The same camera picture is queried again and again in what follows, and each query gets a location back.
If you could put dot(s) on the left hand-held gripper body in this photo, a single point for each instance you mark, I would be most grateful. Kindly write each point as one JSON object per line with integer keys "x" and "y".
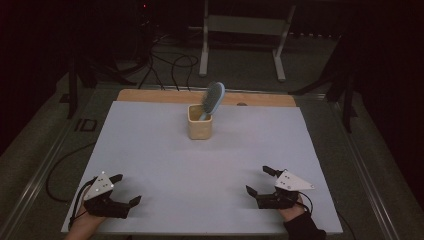
{"x": 101, "y": 186}

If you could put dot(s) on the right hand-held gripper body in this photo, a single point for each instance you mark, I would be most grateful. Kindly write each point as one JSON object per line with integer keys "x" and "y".
{"x": 291, "y": 182}

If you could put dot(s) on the beige square cup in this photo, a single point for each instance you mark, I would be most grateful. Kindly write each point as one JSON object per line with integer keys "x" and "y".
{"x": 199, "y": 131}

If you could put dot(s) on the light blue hairbrush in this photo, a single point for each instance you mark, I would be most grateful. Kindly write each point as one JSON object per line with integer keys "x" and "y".
{"x": 213, "y": 95}

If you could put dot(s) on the person's right hand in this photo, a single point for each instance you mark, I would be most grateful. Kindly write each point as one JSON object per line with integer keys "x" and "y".
{"x": 290, "y": 213}

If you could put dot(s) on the person's left hand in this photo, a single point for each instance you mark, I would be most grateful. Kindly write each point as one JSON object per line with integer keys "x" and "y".
{"x": 83, "y": 226}

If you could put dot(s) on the pale table mat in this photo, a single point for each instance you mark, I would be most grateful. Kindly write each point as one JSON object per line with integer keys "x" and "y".
{"x": 216, "y": 173}

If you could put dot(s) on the black stand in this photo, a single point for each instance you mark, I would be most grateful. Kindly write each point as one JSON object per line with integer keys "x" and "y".
{"x": 347, "y": 100}
{"x": 72, "y": 86}

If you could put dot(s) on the white metal stand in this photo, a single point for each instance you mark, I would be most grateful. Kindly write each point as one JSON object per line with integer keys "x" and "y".
{"x": 245, "y": 25}

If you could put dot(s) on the black square floor frame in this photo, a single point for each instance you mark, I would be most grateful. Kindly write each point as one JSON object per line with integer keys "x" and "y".
{"x": 80, "y": 125}

